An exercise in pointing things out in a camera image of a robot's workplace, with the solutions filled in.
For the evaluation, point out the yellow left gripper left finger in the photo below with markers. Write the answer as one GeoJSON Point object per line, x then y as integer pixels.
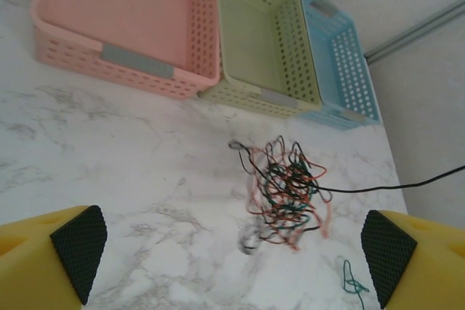
{"type": "Point", "coordinates": [36, 259]}

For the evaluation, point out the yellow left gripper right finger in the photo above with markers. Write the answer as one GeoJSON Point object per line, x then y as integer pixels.
{"type": "Point", "coordinates": [428, 266]}

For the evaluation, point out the blue perforated plastic basket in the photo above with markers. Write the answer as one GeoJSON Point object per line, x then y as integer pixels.
{"type": "Point", "coordinates": [327, 70]}

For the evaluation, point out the pink perforated plastic basket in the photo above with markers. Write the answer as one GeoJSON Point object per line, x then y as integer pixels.
{"type": "Point", "coordinates": [120, 8]}

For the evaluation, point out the green perforated plastic basket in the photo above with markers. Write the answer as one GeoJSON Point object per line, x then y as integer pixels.
{"type": "Point", "coordinates": [247, 41]}

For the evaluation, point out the aluminium frame post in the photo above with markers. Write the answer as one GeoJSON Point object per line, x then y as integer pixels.
{"type": "Point", "coordinates": [417, 27]}

